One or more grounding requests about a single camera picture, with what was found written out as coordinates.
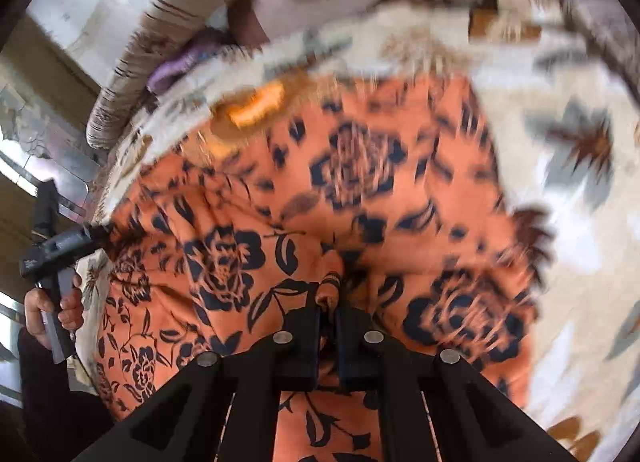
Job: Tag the leaf printed plush blanket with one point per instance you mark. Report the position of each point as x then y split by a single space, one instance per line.
550 91

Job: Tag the striped beige folded quilt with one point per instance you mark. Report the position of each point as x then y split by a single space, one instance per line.
165 31

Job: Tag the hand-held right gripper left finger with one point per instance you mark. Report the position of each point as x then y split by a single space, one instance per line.
304 337

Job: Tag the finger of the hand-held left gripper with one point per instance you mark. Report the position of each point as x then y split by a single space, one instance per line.
99 237

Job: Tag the person's left forearm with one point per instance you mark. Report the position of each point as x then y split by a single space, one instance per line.
50 402

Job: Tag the purple cloth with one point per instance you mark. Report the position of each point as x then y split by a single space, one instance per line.
185 64

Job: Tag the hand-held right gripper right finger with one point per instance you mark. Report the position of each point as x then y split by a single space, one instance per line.
350 342

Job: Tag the wooden door with leaded glass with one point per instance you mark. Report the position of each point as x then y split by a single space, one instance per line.
35 71

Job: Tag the orange black floral garment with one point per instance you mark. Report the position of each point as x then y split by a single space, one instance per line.
350 181

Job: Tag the person's left hand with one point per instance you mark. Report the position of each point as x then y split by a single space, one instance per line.
70 312

